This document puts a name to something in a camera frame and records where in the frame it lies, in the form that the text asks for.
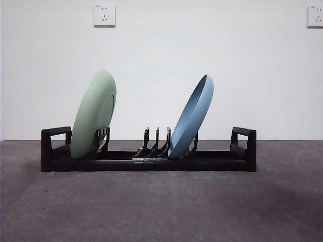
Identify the blue round plate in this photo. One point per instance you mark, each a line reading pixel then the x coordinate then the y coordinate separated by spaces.
pixel 186 126

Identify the green round plate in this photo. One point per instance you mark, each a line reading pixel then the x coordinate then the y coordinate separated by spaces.
pixel 88 113

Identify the black plate rack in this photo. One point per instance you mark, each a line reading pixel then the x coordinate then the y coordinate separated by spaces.
pixel 227 164

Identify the white wall socket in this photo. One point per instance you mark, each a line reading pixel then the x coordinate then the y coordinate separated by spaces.
pixel 315 16
pixel 104 15

